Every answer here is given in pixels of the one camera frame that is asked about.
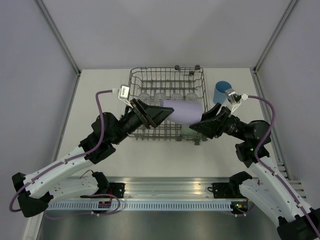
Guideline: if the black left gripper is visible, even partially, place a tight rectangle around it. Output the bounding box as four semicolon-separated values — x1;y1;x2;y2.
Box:
112;98;175;145

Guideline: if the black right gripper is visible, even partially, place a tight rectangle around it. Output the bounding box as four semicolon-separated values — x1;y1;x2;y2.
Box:
187;101;249;142

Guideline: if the green plastic cup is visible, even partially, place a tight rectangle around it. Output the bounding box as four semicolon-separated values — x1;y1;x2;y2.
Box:
181;125;198;135

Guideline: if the purple plastic cup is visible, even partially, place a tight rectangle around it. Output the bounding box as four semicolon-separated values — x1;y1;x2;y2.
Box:
159;99;203;125

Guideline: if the blue plastic cup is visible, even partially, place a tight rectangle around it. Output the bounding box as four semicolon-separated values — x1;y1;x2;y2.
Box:
213;81;232;104

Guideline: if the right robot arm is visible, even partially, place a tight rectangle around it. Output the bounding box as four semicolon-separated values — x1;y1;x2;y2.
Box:
190;103;320;240

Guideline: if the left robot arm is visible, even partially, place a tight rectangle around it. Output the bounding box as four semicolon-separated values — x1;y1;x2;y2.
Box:
12;98;174;218

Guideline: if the clear glass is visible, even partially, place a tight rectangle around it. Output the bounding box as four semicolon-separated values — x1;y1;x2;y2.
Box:
170;92;184;101
154;92;166;106
184;92;199;104
138;92;151;105

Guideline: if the grey wire dish rack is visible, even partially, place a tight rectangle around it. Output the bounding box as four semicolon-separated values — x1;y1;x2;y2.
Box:
128;65;208;146

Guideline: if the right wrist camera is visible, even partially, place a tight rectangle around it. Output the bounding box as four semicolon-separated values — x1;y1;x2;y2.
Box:
224;88;249;114

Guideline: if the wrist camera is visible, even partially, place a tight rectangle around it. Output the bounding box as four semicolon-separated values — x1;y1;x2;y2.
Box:
112;84;132;108
224;88;249;114

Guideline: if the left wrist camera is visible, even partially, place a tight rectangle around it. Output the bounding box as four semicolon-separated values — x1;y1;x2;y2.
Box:
112;84;132;108

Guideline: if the aluminium frame post right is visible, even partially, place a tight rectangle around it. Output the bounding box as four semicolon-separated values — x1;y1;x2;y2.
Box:
252;0;300;74

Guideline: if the aluminium frame post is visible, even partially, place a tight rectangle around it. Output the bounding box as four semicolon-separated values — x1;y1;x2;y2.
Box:
252;0;300;74
34;0;81;77

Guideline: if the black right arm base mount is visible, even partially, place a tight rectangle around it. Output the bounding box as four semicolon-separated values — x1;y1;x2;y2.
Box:
207;182;242;199

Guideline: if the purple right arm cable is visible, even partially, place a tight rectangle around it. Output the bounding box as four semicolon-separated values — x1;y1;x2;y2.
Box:
246;95;316;226

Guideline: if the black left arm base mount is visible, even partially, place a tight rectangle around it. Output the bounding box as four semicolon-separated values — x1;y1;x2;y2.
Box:
96;182;126;199

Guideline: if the white slotted cable duct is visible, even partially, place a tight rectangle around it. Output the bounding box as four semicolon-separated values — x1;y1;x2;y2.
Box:
47;200;232;212

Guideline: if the aluminium table front rail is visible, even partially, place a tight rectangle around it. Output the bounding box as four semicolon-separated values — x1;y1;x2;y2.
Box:
57;176;308;201

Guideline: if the aluminium frame post left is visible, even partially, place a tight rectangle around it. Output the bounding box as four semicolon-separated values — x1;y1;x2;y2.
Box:
34;0;81;77

